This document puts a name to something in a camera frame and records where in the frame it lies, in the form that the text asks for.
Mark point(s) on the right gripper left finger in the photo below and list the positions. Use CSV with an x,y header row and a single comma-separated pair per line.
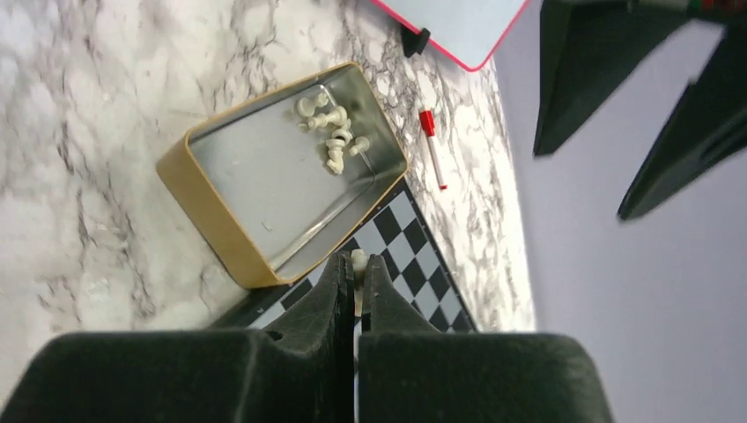
x,y
297,369

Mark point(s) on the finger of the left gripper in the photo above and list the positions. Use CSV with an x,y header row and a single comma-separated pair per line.
x,y
707,126
587,50

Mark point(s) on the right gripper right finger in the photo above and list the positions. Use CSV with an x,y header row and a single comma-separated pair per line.
x,y
409,371

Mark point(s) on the white knight piece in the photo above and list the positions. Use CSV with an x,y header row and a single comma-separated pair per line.
x,y
359,261

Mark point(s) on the white board pink rim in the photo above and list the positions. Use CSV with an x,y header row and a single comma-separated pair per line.
x,y
466,31

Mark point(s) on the black white chess board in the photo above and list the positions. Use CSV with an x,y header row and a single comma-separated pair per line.
x,y
397,231

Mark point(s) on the black board clip lower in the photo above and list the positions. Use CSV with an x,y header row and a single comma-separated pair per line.
x,y
414,42

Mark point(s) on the red capped white marker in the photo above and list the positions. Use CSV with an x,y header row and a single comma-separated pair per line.
x,y
427,123

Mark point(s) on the gold tin tray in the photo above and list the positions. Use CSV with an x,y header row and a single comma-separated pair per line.
x,y
253,179

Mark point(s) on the white rook piece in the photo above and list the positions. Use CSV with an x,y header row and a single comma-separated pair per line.
x,y
359,146

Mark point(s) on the white piece base up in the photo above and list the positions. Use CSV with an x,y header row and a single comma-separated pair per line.
x,y
338,140

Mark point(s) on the white piece lying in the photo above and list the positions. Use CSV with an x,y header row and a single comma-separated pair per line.
x,y
337,116

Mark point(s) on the white pawn top tin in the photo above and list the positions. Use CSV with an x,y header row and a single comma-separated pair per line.
x,y
306,107

